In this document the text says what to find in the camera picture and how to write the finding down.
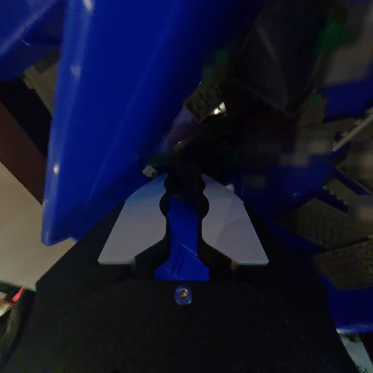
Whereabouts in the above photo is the small dark grey brick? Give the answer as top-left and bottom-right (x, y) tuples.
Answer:
(183, 83), (226, 123)

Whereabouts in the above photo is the grey desk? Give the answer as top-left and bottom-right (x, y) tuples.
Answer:
(0, 162), (78, 290)

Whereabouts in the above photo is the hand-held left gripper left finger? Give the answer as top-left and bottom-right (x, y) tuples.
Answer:
(97, 173), (172, 266)

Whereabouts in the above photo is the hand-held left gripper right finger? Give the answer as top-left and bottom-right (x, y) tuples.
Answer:
(199, 173), (269, 267)

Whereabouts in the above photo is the dark grey wedge brick plate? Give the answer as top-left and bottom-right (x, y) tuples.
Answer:
(313, 242), (373, 290)

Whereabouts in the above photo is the small black brick piece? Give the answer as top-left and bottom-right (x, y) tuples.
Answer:
(165, 157), (209, 204)

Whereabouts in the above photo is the dark box brick green print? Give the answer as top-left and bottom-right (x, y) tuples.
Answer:
(233, 0), (344, 117)

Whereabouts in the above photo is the dark grey rectangular brick plate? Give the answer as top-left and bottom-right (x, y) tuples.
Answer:
(277, 198), (373, 251)

